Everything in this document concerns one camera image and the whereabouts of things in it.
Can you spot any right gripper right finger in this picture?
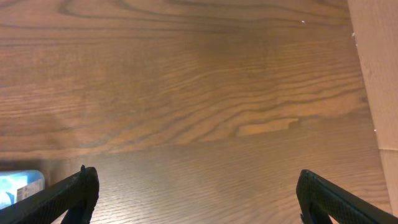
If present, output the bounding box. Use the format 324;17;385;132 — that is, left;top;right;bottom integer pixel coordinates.
296;169;397;224

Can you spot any white green medicine box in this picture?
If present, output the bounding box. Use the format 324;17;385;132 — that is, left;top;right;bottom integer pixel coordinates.
0;170;45;209

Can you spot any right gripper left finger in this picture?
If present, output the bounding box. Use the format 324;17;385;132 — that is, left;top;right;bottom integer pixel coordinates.
1;166;100;224

